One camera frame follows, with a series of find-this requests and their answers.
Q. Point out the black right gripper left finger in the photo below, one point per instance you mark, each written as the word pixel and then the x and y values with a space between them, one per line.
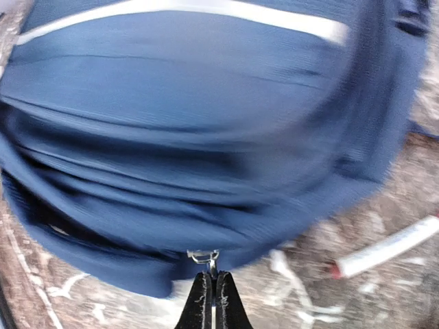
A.
pixel 197 312

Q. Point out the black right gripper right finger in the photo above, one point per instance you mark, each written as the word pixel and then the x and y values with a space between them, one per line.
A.
pixel 230 312

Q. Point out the white marker red cap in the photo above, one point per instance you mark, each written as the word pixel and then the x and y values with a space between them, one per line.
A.
pixel 385 250

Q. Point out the navy blue student backpack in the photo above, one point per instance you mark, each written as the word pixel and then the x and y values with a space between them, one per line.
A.
pixel 133 132

